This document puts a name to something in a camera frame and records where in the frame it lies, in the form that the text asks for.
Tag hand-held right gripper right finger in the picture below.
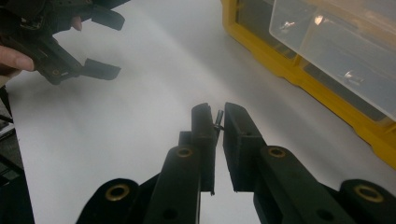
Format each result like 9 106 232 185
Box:
222 102 356 224

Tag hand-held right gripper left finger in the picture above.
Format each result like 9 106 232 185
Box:
143 102 219 224

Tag small metal screw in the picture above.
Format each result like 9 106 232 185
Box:
213 109 225 132
343 70 366 87
278 20 296 32

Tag yellow black parts organizer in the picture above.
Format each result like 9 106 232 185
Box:
219 0 396 171

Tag clear plastic organizer drawer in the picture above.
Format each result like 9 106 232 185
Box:
268 0 396 123

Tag grid of clear drawers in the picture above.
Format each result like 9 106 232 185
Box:
234 0 389 123

